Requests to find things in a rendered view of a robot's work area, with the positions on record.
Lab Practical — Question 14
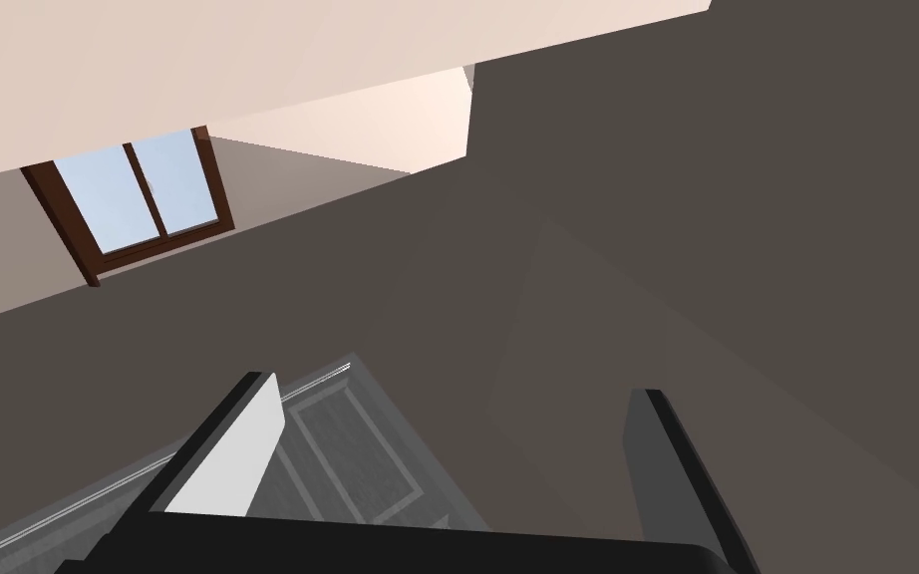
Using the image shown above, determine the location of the grey panelled door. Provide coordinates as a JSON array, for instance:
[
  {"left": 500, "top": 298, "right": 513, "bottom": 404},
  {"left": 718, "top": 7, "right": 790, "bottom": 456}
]
[{"left": 0, "top": 352, "right": 492, "bottom": 574}]

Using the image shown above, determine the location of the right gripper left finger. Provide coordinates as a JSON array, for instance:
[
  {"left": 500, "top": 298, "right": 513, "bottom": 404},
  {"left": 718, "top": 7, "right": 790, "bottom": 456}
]
[{"left": 143, "top": 370, "right": 286, "bottom": 518}]

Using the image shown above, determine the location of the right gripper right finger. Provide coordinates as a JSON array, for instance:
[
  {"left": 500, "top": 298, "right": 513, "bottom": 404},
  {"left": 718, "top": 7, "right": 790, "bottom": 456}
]
[{"left": 622, "top": 388, "right": 748, "bottom": 556}]

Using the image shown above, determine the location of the brown framed window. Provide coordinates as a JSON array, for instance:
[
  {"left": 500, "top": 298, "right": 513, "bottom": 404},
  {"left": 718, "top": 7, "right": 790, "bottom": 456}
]
[{"left": 20, "top": 125, "right": 237, "bottom": 289}]

